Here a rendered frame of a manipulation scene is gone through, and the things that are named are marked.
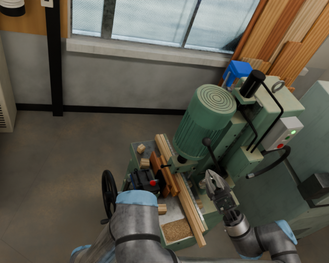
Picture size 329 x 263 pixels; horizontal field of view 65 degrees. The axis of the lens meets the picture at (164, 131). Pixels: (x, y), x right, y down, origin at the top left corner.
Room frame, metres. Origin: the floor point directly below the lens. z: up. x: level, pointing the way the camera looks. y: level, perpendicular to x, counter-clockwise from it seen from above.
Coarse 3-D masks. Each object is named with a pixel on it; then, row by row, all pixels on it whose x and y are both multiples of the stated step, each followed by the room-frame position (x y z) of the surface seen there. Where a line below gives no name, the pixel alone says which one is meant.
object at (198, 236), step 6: (156, 138) 1.02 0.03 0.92; (162, 144) 0.99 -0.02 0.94; (162, 150) 0.94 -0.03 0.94; (168, 156) 0.92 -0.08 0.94; (180, 186) 0.76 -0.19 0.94; (180, 192) 0.73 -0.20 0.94; (180, 198) 0.71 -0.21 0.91; (186, 204) 0.68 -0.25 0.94; (186, 210) 0.65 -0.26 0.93; (186, 216) 0.64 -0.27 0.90; (192, 216) 0.63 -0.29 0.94; (192, 222) 0.60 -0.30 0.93; (192, 228) 0.59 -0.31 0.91; (198, 228) 0.58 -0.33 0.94; (198, 234) 0.55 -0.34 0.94; (198, 240) 0.54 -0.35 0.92; (204, 240) 0.54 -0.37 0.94
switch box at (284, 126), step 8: (280, 120) 0.90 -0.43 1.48; (288, 120) 0.91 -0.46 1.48; (296, 120) 0.94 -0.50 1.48; (272, 128) 0.90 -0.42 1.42; (280, 128) 0.88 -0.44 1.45; (288, 128) 0.86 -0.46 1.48; (296, 128) 0.89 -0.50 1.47; (272, 136) 0.88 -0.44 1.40; (280, 136) 0.86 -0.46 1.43; (264, 144) 0.88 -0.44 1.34; (272, 144) 0.86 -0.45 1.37
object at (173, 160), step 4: (172, 156) 0.83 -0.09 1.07; (176, 156) 0.84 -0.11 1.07; (172, 160) 0.80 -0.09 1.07; (176, 160) 0.81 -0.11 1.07; (188, 160) 0.84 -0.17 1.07; (192, 160) 0.85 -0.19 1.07; (196, 160) 0.86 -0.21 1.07; (168, 164) 0.81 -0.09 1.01; (172, 164) 0.79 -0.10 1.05; (176, 164) 0.79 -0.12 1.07; (180, 164) 0.80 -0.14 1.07; (184, 164) 0.81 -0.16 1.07; (188, 164) 0.82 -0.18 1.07; (192, 164) 0.83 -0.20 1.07; (196, 164) 0.85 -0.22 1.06; (172, 168) 0.78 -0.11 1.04; (176, 168) 0.77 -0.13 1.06; (180, 168) 0.79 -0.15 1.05; (184, 168) 0.81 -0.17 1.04; (188, 168) 0.82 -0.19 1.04; (172, 172) 0.77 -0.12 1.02; (176, 172) 0.78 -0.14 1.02; (180, 172) 0.80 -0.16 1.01
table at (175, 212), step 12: (132, 144) 0.93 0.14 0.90; (144, 144) 0.96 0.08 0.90; (156, 144) 1.00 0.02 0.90; (132, 156) 0.88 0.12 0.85; (144, 156) 0.88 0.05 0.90; (168, 204) 0.66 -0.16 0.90; (180, 204) 0.69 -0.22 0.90; (168, 216) 0.60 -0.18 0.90; (180, 216) 0.62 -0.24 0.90; (180, 240) 0.51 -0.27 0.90
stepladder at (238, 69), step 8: (232, 64) 1.80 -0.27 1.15; (240, 64) 1.83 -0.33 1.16; (248, 64) 1.87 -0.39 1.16; (232, 72) 1.73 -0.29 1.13; (240, 72) 1.72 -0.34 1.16; (248, 72) 1.76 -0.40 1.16; (224, 80) 1.77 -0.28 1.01; (232, 80) 1.72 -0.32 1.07; (224, 88) 1.73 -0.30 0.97; (232, 88) 1.75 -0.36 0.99
